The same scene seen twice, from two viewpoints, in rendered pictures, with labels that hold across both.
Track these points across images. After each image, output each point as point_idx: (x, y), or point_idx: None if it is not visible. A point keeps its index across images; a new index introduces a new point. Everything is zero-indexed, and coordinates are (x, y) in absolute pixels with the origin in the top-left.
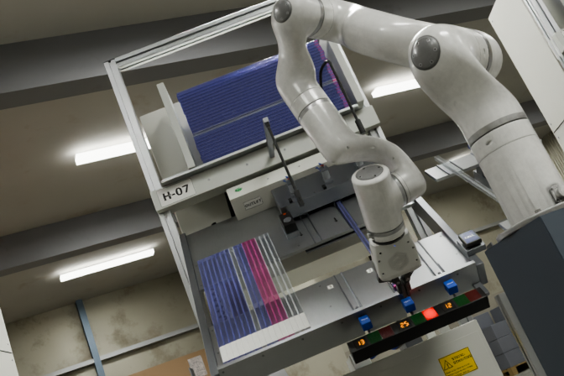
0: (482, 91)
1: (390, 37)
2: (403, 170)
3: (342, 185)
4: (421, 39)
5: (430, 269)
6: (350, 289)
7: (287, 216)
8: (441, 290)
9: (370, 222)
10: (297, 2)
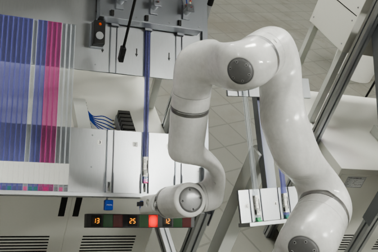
0: None
1: (295, 170)
2: (213, 197)
3: (161, 25)
4: (310, 243)
5: (174, 178)
6: (112, 157)
7: (100, 30)
8: None
9: (162, 210)
10: (259, 79)
